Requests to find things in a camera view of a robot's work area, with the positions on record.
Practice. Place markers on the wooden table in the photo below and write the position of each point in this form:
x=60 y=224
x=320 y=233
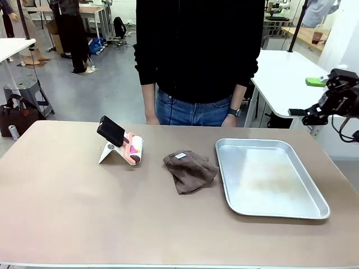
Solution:
x=305 y=36

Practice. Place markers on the white side table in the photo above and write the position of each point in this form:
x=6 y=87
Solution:
x=286 y=67

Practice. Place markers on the metal tray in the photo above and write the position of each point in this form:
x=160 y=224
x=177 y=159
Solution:
x=269 y=179

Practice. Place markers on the person's right hand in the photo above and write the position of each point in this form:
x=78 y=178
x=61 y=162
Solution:
x=152 y=120

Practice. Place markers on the brown bag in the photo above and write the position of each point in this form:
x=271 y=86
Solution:
x=16 y=117

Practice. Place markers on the plastic cup with drink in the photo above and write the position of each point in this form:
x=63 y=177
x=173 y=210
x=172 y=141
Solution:
x=316 y=35

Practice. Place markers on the silver drink can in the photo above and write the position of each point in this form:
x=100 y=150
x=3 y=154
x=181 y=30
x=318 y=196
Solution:
x=14 y=132

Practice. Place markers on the bystander in dark clothes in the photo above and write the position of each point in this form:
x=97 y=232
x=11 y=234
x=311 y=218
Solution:
x=73 y=30

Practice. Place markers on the wooden desk with white legs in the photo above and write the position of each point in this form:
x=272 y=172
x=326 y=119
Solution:
x=92 y=11

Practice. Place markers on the black pole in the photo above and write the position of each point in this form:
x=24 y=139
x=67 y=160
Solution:
x=23 y=19
x=297 y=25

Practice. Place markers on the person's left forearm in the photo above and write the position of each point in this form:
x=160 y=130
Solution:
x=239 y=96

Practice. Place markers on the person's right forearm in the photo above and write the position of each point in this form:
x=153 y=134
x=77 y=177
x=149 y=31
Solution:
x=148 y=98

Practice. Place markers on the blue plastic bag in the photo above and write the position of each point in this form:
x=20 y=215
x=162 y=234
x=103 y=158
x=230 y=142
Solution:
x=96 y=46

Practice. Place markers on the bystander in blue shirt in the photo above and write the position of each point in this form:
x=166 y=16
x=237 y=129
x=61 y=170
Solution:
x=319 y=11

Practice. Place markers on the brown towel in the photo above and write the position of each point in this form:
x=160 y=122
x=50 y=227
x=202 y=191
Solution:
x=190 y=173

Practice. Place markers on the grey metal stool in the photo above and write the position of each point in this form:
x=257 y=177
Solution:
x=31 y=89

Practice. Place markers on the cardboard box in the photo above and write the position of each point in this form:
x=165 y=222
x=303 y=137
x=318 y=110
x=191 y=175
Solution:
x=56 y=39

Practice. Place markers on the black backpack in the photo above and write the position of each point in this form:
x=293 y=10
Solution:
x=119 y=28

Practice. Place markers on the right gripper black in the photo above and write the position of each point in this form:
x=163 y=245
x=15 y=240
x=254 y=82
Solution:
x=342 y=102

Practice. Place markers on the dark wrist watch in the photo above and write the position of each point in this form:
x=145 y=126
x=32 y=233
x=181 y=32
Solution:
x=235 y=112

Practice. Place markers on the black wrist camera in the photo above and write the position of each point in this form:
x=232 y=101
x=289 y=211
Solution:
x=345 y=75

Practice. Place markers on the person in black sweater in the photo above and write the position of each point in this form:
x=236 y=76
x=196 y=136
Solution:
x=196 y=42

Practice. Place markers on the person's left hand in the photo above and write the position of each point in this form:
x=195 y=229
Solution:
x=230 y=121

